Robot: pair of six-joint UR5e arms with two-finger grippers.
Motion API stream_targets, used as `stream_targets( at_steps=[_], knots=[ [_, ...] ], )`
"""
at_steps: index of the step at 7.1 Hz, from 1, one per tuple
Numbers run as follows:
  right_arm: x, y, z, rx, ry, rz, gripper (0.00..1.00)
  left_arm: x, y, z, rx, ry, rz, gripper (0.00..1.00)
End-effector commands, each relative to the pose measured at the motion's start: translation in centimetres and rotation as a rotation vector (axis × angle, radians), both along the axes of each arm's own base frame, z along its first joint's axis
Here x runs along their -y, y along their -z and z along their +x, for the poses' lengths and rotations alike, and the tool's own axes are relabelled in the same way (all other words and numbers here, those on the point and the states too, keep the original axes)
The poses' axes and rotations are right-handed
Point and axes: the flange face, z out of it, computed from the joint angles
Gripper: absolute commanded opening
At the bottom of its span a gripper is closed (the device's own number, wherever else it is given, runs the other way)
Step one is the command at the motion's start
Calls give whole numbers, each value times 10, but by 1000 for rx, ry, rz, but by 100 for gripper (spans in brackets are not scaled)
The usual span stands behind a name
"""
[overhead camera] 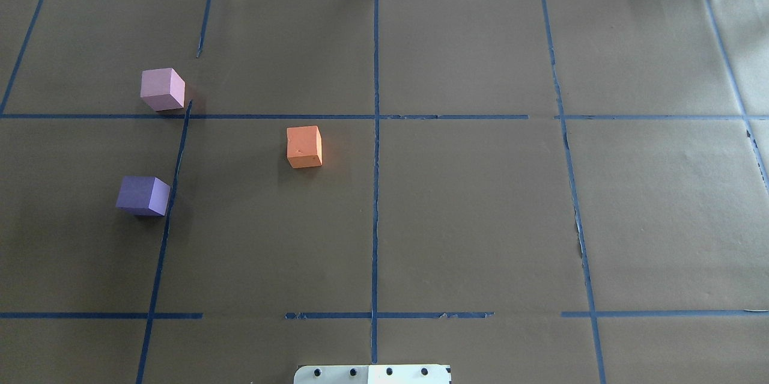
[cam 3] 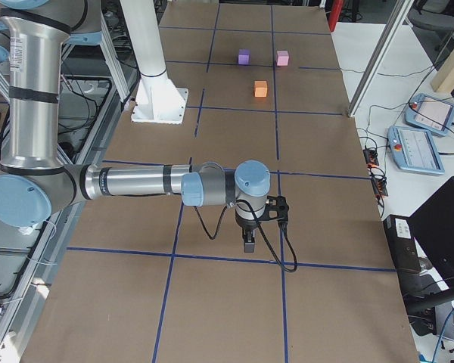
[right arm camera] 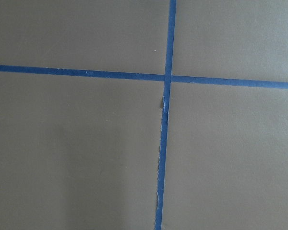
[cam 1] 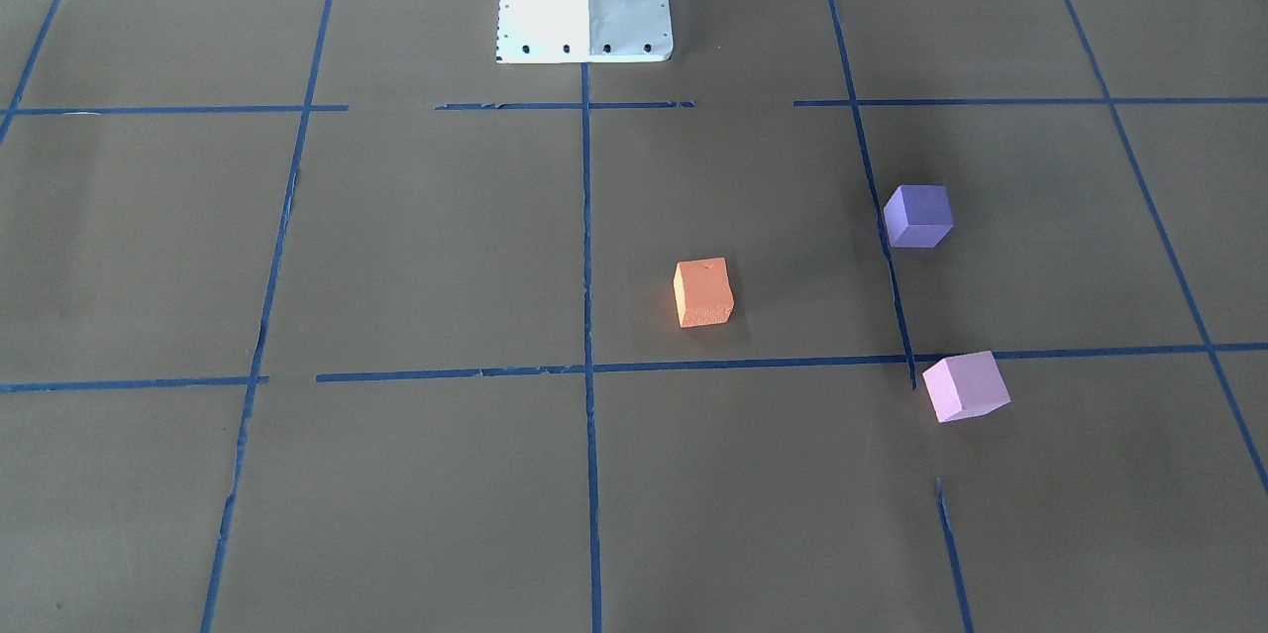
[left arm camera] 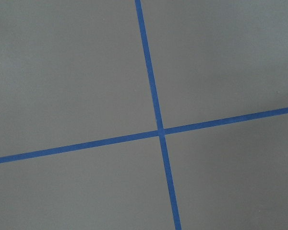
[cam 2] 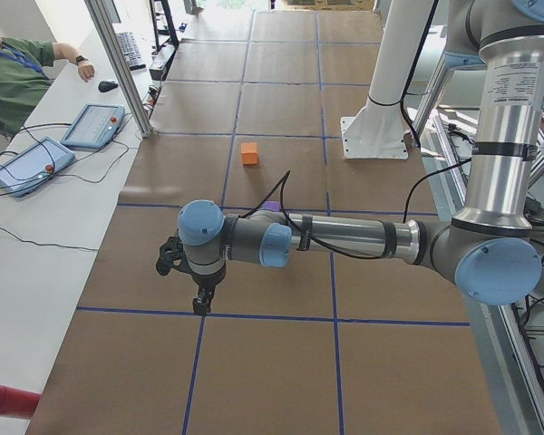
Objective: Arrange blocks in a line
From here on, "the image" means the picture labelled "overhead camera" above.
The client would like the orange foam cube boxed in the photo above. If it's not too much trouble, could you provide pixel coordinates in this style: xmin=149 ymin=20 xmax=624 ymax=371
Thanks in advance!
xmin=286 ymin=126 xmax=323 ymax=169

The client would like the brown paper table cover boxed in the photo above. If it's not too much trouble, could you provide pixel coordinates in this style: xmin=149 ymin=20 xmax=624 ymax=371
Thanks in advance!
xmin=2 ymin=0 xmax=767 ymax=383

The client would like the pink foam cube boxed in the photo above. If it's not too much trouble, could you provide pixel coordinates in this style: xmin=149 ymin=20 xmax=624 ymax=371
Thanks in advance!
xmin=140 ymin=67 xmax=185 ymax=111

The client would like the purple foam cube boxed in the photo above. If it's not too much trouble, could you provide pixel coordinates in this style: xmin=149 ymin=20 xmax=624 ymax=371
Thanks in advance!
xmin=115 ymin=176 xmax=171 ymax=217

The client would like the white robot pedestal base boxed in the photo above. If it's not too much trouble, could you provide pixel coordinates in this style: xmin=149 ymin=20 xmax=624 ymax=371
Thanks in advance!
xmin=293 ymin=363 xmax=452 ymax=383

